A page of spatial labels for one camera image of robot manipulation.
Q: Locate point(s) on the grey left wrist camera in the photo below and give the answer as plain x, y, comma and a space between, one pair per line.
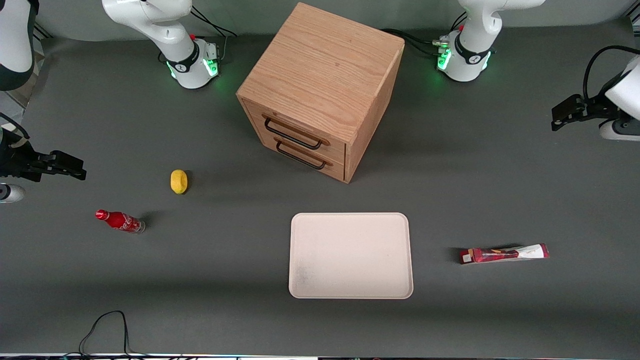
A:
620, 131

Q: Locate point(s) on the red cola bottle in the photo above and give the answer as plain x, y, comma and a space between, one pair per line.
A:
120, 220

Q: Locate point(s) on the yellow lemon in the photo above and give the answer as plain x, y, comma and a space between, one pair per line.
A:
178, 181

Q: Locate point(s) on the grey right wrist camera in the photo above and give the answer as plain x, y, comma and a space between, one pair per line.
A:
10, 193

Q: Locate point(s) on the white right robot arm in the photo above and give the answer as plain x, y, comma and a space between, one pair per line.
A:
170, 45

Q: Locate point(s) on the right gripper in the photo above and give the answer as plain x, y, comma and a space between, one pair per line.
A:
19, 162

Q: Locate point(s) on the red cookie box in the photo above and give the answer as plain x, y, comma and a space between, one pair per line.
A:
500, 255

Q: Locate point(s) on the white rectangular tray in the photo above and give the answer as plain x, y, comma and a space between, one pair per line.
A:
350, 255

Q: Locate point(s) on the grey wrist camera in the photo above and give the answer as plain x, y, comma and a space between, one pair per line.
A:
620, 131
10, 193

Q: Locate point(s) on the wooden drawer front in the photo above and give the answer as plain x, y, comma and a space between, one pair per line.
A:
300, 122
335, 167

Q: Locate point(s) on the wooden drawer cabinet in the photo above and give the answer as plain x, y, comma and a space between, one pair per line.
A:
325, 65

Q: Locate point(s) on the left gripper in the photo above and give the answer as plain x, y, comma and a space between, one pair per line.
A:
595, 108

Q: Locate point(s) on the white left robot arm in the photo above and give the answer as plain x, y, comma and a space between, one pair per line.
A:
470, 55

